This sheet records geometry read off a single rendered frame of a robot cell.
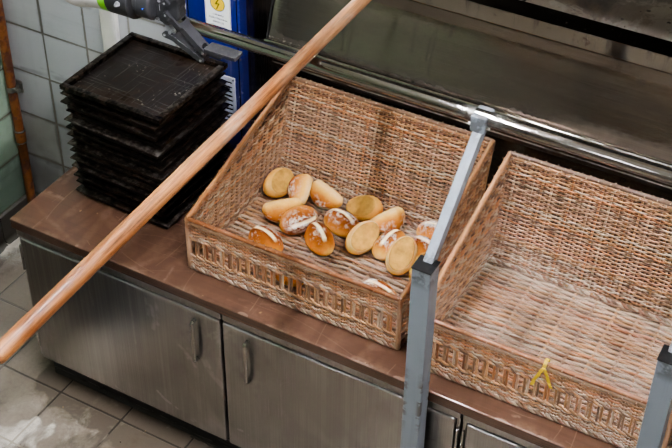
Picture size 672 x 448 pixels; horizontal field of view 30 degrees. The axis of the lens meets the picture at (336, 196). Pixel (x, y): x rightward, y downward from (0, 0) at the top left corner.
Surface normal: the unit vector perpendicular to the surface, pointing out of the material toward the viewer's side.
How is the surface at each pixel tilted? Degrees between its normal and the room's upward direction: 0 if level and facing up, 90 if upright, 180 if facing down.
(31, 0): 90
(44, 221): 0
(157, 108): 0
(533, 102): 70
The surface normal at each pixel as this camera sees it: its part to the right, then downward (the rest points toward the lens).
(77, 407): 0.01, -0.78
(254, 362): -0.49, 0.54
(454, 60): -0.45, 0.24
